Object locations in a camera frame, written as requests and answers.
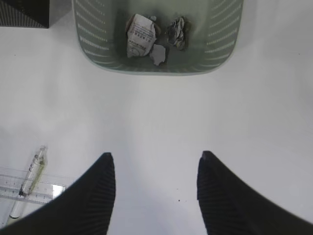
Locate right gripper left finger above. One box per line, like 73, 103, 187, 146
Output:
0, 153, 115, 235

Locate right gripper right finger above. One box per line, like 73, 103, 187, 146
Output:
197, 151, 313, 235

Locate transparent plastic ruler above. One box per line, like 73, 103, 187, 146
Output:
0, 167, 67, 205

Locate grey paper ball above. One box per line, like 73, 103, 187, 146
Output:
166, 16, 191, 50

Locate white paper ball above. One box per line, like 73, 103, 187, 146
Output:
126, 14, 166, 66

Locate cream grip pen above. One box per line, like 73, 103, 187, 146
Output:
7, 145, 47, 224

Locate green plastic basket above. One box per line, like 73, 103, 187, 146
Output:
72, 0, 244, 75

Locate black mesh pen holder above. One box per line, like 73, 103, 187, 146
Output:
0, 0, 50, 28

